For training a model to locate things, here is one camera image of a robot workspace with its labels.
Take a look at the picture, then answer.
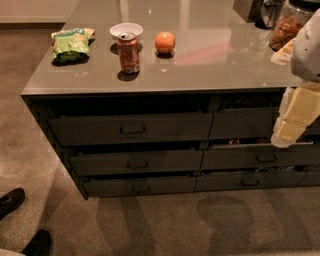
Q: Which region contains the grey drawer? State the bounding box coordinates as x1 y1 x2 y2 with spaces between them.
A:
49 113 212 146
195 171 305 192
209 106 320 140
84 176 196 197
201 144 320 170
70 150 203 176

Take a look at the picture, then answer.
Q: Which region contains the clear jar of snacks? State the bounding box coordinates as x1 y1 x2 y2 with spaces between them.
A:
269 0 320 51

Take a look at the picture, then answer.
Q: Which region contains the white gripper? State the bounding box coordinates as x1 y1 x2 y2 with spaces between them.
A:
271 38 320 148

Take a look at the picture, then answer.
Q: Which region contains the grey counter cabinet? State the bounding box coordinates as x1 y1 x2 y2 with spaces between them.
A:
22 0 319 198

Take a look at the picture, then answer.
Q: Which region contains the green chip bag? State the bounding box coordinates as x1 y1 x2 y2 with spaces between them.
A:
51 28 95 63

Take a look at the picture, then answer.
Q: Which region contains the white bowl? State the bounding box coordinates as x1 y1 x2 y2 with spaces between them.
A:
109 23 143 39

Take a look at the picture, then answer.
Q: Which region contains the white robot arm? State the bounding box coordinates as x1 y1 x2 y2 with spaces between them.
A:
271 9 320 148

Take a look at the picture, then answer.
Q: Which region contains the orange fruit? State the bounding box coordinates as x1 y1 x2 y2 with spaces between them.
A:
155 31 175 54

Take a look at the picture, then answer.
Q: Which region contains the dark kitchen appliance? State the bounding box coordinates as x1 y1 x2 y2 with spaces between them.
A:
255 0 283 29

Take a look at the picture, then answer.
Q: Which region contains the orange soda can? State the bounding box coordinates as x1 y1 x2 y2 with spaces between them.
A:
117 32 140 74

